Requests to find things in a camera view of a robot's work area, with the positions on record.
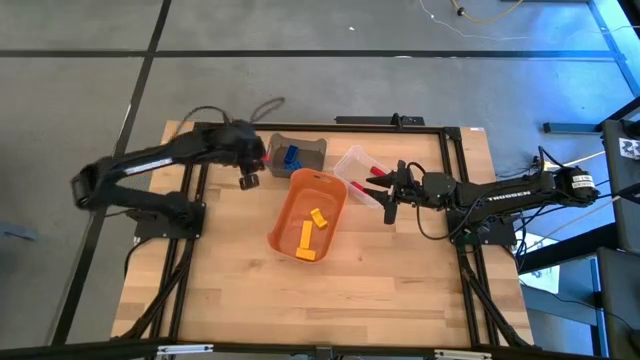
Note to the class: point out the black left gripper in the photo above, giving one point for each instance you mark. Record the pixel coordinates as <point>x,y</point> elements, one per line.
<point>240,145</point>

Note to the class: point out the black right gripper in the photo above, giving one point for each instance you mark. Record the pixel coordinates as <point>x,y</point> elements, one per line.
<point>410,185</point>

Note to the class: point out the blue block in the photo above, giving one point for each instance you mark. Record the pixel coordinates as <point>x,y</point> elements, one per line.
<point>291,154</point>
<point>296,165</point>

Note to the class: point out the orange plastic bin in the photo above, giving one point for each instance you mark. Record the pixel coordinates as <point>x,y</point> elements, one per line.
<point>295,200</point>

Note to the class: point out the short yellow block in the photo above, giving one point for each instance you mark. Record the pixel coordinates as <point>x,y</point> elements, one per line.
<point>319,218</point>
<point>305,254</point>

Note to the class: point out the long yellow block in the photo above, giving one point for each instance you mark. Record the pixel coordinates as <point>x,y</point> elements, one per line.
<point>306,234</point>

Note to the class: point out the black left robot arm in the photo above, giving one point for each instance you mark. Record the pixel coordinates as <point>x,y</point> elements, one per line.
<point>150,161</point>

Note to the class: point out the clear plastic container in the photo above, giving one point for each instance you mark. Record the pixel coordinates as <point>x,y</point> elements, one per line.
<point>350,167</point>

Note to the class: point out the grey plastic bin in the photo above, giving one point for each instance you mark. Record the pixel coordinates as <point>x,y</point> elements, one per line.
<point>312,150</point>

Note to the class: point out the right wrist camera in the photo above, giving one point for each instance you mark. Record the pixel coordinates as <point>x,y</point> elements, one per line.
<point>390,215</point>

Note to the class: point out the black table frame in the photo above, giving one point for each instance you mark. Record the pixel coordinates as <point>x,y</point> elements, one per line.
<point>325,126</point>

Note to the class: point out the black mount bar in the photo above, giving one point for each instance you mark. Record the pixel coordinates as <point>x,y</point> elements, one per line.
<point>370,120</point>

